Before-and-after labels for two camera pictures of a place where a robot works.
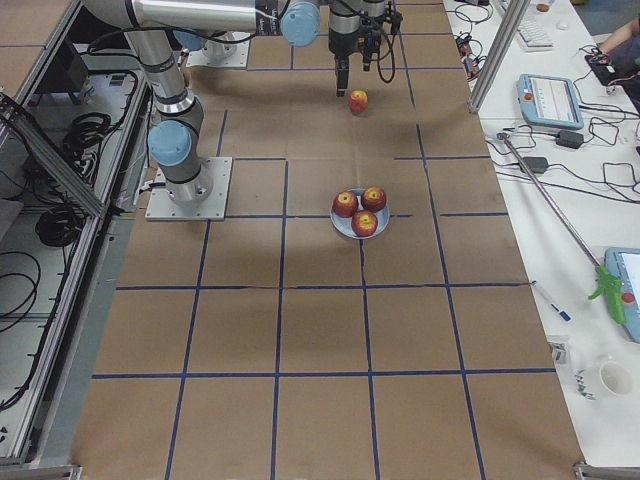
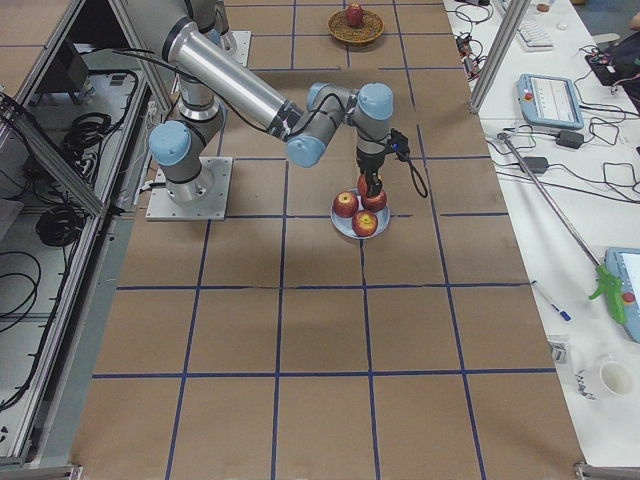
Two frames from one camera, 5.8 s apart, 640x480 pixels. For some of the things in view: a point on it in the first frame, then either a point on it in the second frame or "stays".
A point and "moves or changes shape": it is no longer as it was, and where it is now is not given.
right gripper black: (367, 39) → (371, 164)
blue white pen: (564, 315) stays
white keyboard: (533, 36) stays
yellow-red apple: (358, 101) moves or changes shape
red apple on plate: (373, 198) stays
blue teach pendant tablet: (550, 101) stays
